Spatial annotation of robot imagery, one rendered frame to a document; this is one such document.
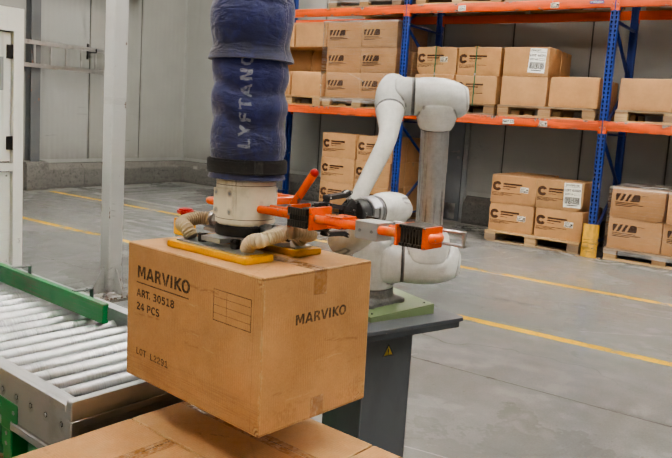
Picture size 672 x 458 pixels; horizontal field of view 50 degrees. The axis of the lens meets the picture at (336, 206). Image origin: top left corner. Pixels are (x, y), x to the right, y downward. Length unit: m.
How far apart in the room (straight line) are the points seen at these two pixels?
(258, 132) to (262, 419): 0.74
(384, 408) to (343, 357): 0.82
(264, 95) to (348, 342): 0.71
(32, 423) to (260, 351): 0.94
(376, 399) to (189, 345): 0.97
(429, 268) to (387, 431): 0.65
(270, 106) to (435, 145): 0.78
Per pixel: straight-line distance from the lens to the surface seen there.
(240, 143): 1.93
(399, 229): 1.65
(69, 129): 12.83
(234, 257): 1.88
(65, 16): 12.82
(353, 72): 10.34
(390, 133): 2.35
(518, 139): 10.64
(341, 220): 1.77
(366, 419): 2.75
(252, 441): 2.12
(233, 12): 1.95
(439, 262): 2.63
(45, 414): 2.38
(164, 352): 2.10
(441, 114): 2.49
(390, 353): 2.72
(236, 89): 1.95
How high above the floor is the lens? 1.46
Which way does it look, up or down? 7 degrees down
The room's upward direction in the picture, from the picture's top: 4 degrees clockwise
